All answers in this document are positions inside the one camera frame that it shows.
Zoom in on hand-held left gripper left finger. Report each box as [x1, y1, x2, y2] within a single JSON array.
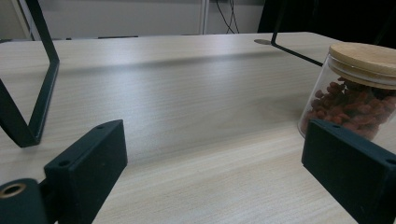
[[43, 119, 129, 224]]

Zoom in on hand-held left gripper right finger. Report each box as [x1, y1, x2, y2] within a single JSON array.
[[301, 118, 396, 224]]

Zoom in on glass jar of red goji berries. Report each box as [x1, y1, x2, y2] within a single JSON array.
[[297, 54, 396, 142]]

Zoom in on wooden jar lid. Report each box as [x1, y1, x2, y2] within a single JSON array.
[[328, 42, 396, 91]]

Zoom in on black metal stand leg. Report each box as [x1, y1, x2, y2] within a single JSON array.
[[270, 0, 325, 68]]

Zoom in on dark metal frame stand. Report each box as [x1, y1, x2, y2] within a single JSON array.
[[0, 0, 61, 148]]

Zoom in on white vertical post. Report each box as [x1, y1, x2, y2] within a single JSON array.
[[199, 0, 210, 35]]

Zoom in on black hanging cables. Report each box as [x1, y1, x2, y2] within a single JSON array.
[[214, 0, 241, 35]]

